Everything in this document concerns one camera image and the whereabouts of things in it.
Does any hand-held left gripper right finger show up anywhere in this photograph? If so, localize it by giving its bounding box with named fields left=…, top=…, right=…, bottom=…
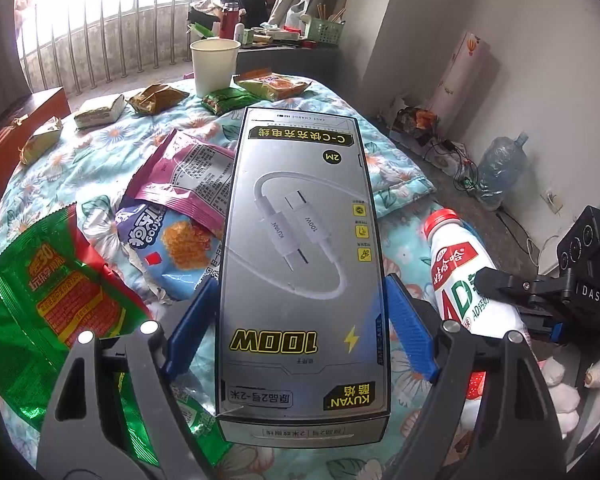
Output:
left=385, top=274, right=572, bottom=480

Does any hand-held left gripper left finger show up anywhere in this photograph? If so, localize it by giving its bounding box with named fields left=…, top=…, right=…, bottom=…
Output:
left=36, top=275, right=220, bottom=480

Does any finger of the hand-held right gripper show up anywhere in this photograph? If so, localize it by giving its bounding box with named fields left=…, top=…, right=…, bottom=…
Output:
left=479, top=265, right=577, bottom=312

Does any white milk drink bottle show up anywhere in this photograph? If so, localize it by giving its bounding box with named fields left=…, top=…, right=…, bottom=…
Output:
left=424, top=208, right=532, bottom=347

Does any grey cable box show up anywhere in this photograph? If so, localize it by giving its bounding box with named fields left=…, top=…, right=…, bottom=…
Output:
left=214, top=106, right=393, bottom=447

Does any person's right hand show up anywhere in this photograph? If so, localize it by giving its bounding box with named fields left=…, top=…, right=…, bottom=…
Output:
left=540, top=357, right=600, bottom=434

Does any light blue snack bag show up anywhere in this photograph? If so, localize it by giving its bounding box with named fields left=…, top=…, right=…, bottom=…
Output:
left=114, top=199, right=227, bottom=307

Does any large clear water jug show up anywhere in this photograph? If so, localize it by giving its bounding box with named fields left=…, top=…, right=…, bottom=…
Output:
left=476, top=131, right=529, bottom=212

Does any purple snack bag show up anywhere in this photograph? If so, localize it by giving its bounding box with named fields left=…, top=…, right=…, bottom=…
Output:
left=131, top=128, right=237, bottom=222

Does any green foil wrapper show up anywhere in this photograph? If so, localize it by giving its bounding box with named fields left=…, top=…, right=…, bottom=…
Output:
left=0, top=204, right=231, bottom=466

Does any cardboard box of clutter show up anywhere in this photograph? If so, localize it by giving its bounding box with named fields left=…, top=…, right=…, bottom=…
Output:
left=389, top=104, right=442, bottom=147

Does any small green snack packet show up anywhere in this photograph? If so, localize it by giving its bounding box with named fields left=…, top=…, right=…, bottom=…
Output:
left=201, top=87, right=257, bottom=114

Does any gold brown snack packet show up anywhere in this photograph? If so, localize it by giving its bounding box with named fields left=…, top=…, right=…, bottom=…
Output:
left=129, top=83, right=191, bottom=116

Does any white tan wrapped packet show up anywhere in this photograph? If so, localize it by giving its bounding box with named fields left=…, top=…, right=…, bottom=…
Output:
left=73, top=93, right=127, bottom=129

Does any small gold snack packet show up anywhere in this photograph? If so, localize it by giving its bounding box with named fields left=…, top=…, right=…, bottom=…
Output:
left=19, top=116, right=64, bottom=167

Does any tall white cardboard box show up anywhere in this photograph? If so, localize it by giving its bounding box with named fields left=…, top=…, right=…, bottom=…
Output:
left=436, top=31, right=492, bottom=117

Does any orange green snack packet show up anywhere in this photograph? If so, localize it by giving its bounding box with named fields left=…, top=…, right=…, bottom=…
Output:
left=233, top=73, right=314, bottom=102

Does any white paper cup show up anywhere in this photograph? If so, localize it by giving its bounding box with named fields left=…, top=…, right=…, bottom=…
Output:
left=189, top=38, right=242, bottom=99

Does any red thermos bottle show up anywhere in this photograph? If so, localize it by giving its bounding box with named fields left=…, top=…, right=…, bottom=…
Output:
left=221, top=2, right=242, bottom=42

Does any metal balcony railing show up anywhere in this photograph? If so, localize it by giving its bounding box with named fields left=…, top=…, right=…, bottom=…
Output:
left=15, top=0, right=216, bottom=96

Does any green plastic basket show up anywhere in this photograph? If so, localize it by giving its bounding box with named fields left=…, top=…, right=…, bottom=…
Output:
left=305, top=17, right=344, bottom=44

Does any white plastic bag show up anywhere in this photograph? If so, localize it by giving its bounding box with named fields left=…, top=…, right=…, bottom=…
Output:
left=284, top=0, right=314, bottom=32

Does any black power cable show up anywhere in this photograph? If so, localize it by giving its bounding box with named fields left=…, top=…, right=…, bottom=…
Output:
left=425, top=137, right=481, bottom=191

